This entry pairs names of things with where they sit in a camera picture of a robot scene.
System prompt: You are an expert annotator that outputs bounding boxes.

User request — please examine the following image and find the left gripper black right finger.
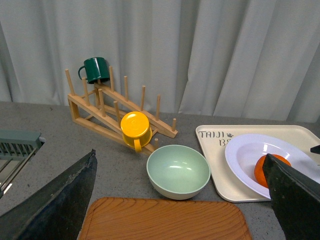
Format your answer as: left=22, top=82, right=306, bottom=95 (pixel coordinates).
left=262, top=153, right=320, bottom=240

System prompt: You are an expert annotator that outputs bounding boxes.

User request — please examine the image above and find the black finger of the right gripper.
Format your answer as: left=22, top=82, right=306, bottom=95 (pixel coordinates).
left=310, top=145, right=320, bottom=154

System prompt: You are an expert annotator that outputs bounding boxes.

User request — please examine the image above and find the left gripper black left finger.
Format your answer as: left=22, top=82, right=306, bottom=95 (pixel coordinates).
left=0, top=150, right=98, bottom=240

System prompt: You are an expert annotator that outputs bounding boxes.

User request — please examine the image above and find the orange fruit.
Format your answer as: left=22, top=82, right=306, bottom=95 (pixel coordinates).
left=254, top=154, right=292, bottom=189

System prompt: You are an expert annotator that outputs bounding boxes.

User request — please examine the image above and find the white ridged plate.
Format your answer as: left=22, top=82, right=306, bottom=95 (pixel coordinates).
left=225, top=133, right=320, bottom=200

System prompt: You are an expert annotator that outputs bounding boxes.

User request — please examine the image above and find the wooden cutting board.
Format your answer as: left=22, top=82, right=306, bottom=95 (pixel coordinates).
left=78, top=197, right=252, bottom=240

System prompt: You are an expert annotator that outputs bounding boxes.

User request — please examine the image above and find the grey-green dish rack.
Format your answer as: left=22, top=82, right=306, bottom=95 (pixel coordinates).
left=0, top=129, right=46, bottom=196

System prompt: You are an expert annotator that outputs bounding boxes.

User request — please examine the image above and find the beige bear tray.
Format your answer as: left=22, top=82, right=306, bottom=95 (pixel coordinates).
left=195, top=125, right=320, bottom=203

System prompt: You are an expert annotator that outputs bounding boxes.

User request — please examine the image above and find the grey curtain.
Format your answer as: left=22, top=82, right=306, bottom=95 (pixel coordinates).
left=0, top=0, right=320, bottom=123

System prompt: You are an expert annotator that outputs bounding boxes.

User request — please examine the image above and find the wooden drying rack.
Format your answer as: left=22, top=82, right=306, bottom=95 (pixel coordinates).
left=65, top=69, right=178, bottom=155

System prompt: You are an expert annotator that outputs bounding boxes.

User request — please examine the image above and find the yellow mug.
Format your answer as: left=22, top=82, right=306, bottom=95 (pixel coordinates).
left=120, top=111, right=152, bottom=153

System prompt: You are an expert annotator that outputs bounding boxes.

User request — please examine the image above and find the green bowl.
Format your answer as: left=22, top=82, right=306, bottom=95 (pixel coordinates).
left=146, top=144, right=211, bottom=200

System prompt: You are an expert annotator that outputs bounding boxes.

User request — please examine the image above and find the dark green mug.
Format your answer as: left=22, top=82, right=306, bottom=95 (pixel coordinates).
left=77, top=57, right=110, bottom=84

